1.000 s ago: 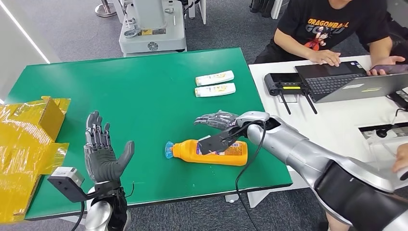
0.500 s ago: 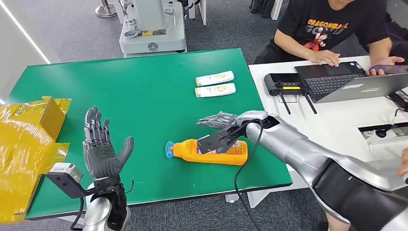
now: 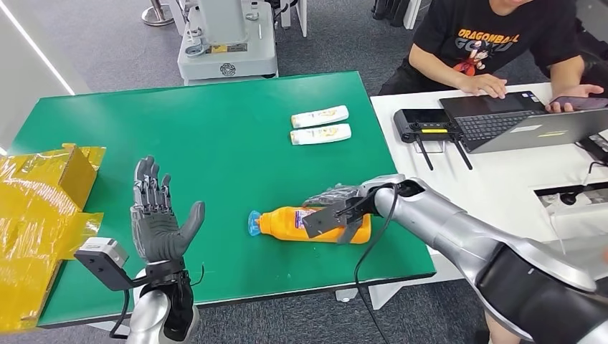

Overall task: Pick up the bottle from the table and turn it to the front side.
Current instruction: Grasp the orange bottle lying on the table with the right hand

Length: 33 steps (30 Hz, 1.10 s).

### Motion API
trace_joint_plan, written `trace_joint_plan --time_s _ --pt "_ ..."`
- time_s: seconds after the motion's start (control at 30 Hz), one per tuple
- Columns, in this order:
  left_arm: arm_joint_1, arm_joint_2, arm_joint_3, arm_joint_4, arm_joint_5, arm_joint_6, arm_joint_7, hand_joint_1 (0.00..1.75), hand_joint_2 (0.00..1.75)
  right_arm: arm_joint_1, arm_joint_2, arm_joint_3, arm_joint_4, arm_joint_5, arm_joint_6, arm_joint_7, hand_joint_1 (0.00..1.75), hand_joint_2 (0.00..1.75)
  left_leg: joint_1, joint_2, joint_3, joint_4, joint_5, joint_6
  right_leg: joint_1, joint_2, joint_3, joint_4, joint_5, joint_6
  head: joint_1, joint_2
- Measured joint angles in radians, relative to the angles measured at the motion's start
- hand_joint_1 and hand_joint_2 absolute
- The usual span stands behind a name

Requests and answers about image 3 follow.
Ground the person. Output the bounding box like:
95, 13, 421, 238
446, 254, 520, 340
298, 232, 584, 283
377, 0, 608, 114
483, 310, 523, 344

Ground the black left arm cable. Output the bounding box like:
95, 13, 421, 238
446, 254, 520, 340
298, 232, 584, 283
109, 288, 132, 341

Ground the yellow taped cardboard box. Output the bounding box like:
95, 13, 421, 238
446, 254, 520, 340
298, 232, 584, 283
0, 142, 107, 333

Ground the person's right hand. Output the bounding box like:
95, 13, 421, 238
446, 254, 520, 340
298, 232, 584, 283
458, 73, 508, 100

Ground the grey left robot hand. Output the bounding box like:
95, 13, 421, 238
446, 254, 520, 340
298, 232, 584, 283
130, 156, 206, 265

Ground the white cable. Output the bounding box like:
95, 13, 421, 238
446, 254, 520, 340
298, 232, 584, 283
545, 192, 569, 257

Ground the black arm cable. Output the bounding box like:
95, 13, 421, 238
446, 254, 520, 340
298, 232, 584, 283
353, 182, 401, 344
109, 288, 132, 341

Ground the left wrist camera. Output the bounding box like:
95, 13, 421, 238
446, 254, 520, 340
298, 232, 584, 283
73, 237, 146, 292

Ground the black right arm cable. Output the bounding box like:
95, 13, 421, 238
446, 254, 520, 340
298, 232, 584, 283
353, 182, 401, 344

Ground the green table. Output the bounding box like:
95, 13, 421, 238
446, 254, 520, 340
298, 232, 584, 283
6, 71, 437, 330

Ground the black controller with antennas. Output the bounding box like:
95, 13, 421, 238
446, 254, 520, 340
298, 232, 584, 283
393, 107, 475, 172

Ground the metal stanchion post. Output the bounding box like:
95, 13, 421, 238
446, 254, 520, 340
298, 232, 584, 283
141, 0, 175, 27

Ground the dark smartphone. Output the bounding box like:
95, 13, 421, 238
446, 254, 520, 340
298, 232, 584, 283
550, 95, 608, 111

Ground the black device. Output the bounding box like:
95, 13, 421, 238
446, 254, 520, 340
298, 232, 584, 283
574, 133, 608, 165

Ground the grey laptop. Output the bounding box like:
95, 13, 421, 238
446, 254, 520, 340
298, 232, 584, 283
438, 90, 608, 155

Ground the white desk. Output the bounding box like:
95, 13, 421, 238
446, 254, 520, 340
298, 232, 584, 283
334, 81, 608, 310

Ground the white machine base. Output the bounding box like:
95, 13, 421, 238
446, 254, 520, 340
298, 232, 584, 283
176, 0, 280, 87

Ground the white shampoo bottle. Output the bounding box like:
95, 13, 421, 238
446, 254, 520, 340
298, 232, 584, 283
290, 105, 350, 130
289, 123, 353, 146

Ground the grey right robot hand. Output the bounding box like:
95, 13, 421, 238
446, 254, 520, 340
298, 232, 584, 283
303, 182, 368, 209

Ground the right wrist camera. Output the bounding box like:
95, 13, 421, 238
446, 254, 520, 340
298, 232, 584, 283
301, 198, 372, 246

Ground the orange bottle with label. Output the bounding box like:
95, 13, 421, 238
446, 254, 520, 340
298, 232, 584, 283
247, 205, 373, 246

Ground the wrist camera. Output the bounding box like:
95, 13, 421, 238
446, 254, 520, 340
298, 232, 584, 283
73, 237, 146, 292
301, 198, 372, 246

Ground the person's left hand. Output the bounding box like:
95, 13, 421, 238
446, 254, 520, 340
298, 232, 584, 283
545, 84, 605, 114

